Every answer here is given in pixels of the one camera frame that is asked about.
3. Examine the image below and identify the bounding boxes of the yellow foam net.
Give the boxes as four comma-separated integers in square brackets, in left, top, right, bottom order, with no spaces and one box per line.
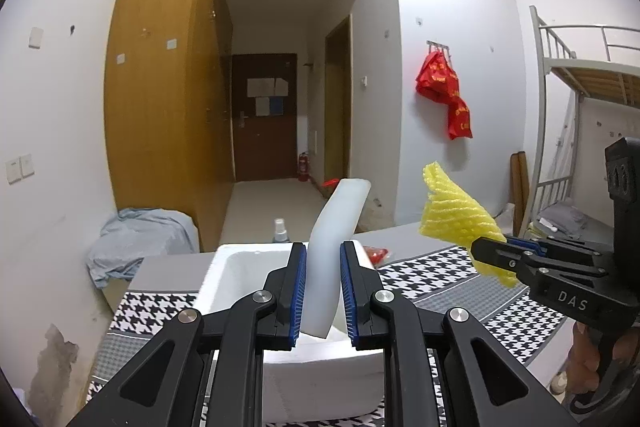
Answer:
[420,162,518,288]

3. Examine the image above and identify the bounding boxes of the dark brown door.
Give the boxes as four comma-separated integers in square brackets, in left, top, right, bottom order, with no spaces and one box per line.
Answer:
[231,53,299,182]

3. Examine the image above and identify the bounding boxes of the grey bedding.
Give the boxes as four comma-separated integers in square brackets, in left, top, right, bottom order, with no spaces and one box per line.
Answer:
[537,202,592,234]

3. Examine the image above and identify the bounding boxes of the grey tablecloth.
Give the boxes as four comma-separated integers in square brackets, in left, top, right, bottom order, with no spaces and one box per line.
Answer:
[122,227,576,368]

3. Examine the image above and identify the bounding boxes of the white foam box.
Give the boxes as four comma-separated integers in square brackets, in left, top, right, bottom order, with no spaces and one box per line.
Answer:
[192,241,396,423]

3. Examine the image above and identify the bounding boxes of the red plastic bag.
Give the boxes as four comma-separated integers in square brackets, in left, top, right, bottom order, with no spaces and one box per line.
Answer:
[446,97,473,140]
[416,52,460,104]

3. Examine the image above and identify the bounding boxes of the white foam sheet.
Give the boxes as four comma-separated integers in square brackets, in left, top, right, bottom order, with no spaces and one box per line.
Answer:
[305,178,372,339]

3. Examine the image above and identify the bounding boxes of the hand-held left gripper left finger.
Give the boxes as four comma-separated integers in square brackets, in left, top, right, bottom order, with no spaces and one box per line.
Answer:
[67,242,307,427]

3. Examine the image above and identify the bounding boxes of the light blue cloth pile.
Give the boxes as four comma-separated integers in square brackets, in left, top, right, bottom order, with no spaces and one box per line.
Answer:
[86,207,198,290]

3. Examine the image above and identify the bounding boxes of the red snack packet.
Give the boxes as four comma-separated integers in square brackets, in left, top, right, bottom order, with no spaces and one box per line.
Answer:
[361,246,390,265]

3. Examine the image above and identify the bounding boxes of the wooden side door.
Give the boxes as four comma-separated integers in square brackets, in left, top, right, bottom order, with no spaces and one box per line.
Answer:
[324,14,353,182]

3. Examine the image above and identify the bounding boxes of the wooden boards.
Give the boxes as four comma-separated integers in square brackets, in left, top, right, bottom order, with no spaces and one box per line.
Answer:
[510,151,531,228]

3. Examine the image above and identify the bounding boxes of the metal bunk bed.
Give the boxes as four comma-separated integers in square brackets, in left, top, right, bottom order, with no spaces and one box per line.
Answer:
[529,6,640,248]

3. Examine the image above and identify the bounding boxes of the houndstooth table runner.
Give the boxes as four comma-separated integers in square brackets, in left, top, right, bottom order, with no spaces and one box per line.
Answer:
[82,244,576,427]

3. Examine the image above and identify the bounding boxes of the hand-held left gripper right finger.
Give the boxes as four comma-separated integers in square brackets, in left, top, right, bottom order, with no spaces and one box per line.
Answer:
[340,241,581,427]

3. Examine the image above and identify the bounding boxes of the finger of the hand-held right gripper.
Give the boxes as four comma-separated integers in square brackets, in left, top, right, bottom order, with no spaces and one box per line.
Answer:
[504,236,602,259]
[470,236,539,281]

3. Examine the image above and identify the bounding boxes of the wooden wardrobe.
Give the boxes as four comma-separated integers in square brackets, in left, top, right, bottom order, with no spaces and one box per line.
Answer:
[104,0,235,253]

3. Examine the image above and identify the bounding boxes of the person's right hand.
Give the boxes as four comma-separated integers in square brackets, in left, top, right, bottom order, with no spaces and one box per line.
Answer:
[570,321,640,408]

